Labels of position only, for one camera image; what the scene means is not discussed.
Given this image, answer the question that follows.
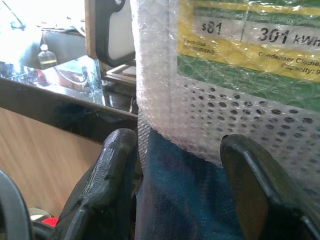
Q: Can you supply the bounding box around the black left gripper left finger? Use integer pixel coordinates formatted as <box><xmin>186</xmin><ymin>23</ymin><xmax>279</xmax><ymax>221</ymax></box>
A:
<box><xmin>48</xmin><ymin>128</ymin><xmax>139</xmax><ymax>240</ymax></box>

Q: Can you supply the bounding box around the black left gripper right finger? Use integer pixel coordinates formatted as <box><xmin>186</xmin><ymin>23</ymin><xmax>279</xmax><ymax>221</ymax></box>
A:
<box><xmin>219</xmin><ymin>134</ymin><xmax>320</xmax><ymax>240</ymax></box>

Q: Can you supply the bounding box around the red plastic stool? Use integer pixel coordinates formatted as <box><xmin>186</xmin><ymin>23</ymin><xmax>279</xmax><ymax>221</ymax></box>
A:
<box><xmin>41</xmin><ymin>216</ymin><xmax>60</xmax><ymax>229</ymax></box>

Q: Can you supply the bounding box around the wooden cabinet with dark top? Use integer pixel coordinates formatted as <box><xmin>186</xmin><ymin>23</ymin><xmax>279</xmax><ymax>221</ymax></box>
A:
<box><xmin>0</xmin><ymin>76</ymin><xmax>140</xmax><ymax>221</ymax></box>

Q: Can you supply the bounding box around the blue protective film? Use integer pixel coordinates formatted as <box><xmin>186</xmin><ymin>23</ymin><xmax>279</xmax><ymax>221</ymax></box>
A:
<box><xmin>134</xmin><ymin>128</ymin><xmax>247</xmax><ymax>240</ymax></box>

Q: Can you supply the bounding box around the black laundry bucket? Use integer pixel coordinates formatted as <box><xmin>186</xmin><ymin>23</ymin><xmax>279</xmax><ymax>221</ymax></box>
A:
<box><xmin>0</xmin><ymin>169</ymin><xmax>35</xmax><ymax>240</ymax></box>

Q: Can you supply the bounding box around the clear bubble wrap sheet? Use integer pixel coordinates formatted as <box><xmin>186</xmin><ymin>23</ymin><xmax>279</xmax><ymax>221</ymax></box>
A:
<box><xmin>129</xmin><ymin>0</ymin><xmax>320</xmax><ymax>201</ymax></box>

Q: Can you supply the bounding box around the yellow green energy label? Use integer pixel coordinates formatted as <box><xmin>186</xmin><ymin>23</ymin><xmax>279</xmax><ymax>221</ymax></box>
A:
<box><xmin>176</xmin><ymin>0</ymin><xmax>320</xmax><ymax>85</ymax></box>

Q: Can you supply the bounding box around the clear bottle with liquid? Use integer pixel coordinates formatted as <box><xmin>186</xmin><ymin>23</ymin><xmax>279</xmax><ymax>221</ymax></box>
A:
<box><xmin>37</xmin><ymin>43</ymin><xmax>58</xmax><ymax>71</ymax></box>

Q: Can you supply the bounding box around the grey box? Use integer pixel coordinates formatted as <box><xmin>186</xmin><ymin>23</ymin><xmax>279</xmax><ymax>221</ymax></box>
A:
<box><xmin>40</xmin><ymin>29</ymin><xmax>88</xmax><ymax>64</ymax></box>

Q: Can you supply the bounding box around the white panel with black frame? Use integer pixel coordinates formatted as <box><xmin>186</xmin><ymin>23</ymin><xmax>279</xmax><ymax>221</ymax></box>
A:
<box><xmin>84</xmin><ymin>0</ymin><xmax>137</xmax><ymax>68</ymax></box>

